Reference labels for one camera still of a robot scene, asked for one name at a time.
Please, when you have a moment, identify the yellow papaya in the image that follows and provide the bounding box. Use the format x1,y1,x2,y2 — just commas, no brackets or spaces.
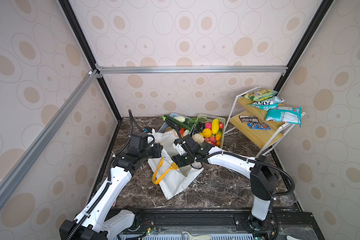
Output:
211,119,220,135

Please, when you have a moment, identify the dark purple eggplant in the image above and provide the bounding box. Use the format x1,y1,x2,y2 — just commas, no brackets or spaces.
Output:
161,116,184,133

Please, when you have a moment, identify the left aluminium frame bar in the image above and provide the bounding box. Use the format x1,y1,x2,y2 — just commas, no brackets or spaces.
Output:
0,69,100,211

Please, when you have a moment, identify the white canvas grocery bag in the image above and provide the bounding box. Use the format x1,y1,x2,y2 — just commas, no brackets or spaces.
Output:
148,131,204,200

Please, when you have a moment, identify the white chinese cabbage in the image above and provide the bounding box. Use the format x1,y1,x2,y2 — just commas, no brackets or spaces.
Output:
182,130,190,137

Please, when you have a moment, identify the dark grape bunch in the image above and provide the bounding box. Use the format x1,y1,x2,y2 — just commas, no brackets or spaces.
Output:
193,123,205,134

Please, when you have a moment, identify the blue candy packet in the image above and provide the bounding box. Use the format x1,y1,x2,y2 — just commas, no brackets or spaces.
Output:
248,123,271,130

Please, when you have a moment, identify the light blue plastic basket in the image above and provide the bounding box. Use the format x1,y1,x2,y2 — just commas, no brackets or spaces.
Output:
157,113,194,133

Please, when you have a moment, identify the wooden two tier shelf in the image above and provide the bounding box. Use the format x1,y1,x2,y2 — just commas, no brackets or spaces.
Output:
224,86,296,157

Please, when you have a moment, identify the horizontal aluminium frame bar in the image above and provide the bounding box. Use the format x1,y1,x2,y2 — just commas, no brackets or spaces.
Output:
99,66,288,74

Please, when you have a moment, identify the yellow orange citrus fruit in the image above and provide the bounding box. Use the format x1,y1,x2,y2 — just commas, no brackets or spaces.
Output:
203,129,213,139

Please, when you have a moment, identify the pale white green squash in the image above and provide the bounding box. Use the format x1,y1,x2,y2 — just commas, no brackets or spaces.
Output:
174,116,186,123

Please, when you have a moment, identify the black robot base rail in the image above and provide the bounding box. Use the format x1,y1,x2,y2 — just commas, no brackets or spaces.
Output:
118,208,324,240

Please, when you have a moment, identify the white cauliflower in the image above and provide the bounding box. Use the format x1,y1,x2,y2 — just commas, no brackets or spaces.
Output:
192,134,205,145

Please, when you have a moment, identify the orange mango fruit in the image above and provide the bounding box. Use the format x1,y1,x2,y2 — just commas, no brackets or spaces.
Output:
215,129,223,142

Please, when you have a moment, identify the red orange pepper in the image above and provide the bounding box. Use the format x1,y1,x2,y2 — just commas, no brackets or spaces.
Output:
179,128,185,136

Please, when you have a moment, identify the dark candy packet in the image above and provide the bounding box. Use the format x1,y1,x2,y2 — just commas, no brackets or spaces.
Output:
240,116,259,123

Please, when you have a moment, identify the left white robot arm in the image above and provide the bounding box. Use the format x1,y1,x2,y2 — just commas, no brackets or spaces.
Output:
59,144,163,240

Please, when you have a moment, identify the pale green plastic basket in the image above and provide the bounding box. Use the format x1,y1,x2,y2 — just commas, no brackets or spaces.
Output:
191,114,226,149

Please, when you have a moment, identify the black corner frame post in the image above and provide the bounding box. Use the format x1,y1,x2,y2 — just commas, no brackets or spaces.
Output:
58,0,123,122

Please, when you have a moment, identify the green leafy vegetable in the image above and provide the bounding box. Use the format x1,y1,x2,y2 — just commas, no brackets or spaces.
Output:
186,118,207,125

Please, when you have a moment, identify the black right corner post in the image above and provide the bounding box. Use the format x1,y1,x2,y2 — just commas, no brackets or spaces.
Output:
274,0,335,92

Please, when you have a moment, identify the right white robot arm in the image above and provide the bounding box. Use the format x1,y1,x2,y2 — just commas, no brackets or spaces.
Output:
171,147,296,223

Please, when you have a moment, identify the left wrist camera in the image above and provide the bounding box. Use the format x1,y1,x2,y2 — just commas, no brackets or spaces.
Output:
129,132,155,152

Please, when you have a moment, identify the yellow green snack bag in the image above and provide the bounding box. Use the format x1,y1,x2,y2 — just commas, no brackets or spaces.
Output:
244,88,278,102

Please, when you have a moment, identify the long green cucumber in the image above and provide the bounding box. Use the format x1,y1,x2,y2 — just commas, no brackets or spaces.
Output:
163,115,192,131

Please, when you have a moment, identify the white teal snack bag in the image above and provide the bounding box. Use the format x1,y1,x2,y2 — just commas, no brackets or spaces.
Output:
249,96,285,111

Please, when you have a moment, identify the clear plastic cup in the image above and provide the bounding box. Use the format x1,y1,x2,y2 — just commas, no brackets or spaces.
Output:
280,193,298,206

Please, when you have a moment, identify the pink dragon fruit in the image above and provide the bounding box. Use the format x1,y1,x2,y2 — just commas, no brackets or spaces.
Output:
205,122,212,130

